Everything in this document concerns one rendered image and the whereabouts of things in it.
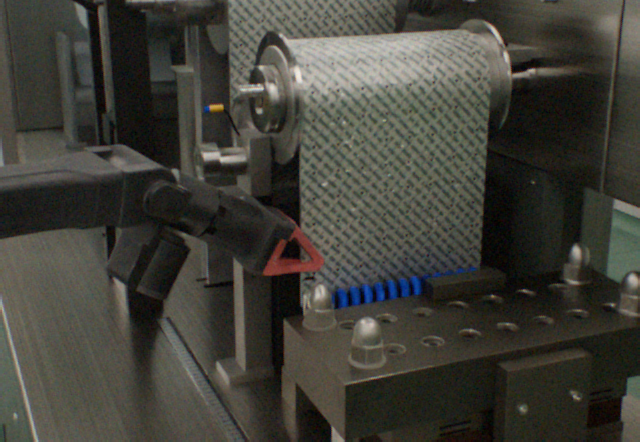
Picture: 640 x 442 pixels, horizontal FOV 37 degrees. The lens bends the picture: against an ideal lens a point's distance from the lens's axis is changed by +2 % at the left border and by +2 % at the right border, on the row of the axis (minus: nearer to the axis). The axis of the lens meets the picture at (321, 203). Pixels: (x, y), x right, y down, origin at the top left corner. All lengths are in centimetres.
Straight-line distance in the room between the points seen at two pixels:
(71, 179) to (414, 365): 36
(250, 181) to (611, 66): 42
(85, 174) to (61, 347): 47
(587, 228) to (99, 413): 73
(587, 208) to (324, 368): 61
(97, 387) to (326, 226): 35
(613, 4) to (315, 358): 49
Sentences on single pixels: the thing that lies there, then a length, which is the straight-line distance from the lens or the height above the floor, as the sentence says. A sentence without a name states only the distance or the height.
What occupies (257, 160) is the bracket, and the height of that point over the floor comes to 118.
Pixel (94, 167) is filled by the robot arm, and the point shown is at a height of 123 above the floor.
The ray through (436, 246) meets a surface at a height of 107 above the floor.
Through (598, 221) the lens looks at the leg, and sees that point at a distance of 143.
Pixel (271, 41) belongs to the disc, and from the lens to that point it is 105.
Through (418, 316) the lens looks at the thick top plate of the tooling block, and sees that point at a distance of 102.
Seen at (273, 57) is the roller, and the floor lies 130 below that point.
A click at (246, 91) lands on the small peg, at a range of 101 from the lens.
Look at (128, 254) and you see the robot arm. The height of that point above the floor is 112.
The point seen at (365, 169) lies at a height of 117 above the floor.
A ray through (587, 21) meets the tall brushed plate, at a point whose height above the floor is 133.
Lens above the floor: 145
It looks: 17 degrees down
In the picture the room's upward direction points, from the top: straight up
